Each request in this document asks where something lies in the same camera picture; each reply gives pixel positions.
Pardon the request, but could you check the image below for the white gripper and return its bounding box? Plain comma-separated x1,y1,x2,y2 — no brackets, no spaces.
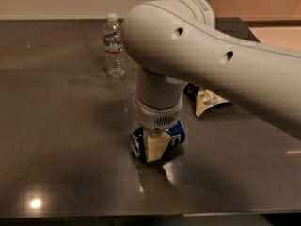
134,96,182,163

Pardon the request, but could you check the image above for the blue pepsi can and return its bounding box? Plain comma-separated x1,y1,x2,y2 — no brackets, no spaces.
130,121,185,162

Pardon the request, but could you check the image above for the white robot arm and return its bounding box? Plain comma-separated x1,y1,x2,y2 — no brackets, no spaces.
121,0,301,162

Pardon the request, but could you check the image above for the brown white snack bag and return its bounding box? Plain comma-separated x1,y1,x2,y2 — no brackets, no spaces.
184,83,229,117

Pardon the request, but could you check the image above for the clear plastic water bottle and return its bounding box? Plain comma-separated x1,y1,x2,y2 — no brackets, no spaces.
103,13,126,78

